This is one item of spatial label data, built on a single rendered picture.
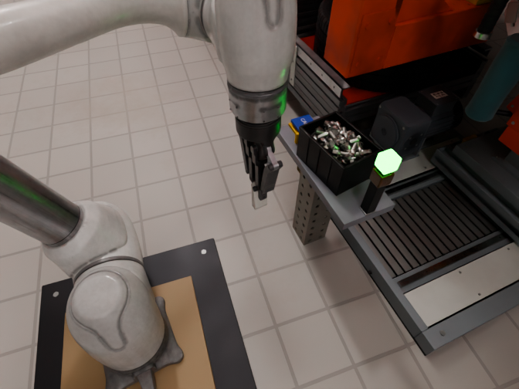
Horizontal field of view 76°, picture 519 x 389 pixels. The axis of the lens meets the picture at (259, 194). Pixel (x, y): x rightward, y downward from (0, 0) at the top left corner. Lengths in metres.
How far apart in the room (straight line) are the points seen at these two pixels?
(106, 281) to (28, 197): 0.21
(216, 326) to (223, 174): 0.86
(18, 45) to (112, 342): 0.52
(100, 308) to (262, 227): 0.86
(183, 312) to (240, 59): 0.69
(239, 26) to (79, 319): 0.56
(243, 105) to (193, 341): 0.62
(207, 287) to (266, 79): 0.66
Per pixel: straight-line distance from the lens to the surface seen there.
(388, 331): 1.32
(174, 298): 0.97
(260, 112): 0.49
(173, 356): 0.90
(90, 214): 0.81
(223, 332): 0.93
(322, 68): 1.60
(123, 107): 2.14
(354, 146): 0.95
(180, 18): 0.56
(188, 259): 1.03
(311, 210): 1.18
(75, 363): 1.00
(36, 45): 0.46
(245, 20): 0.43
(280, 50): 0.45
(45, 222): 0.76
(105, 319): 0.70
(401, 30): 1.35
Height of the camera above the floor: 1.19
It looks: 52 degrees down
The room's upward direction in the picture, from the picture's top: straight up
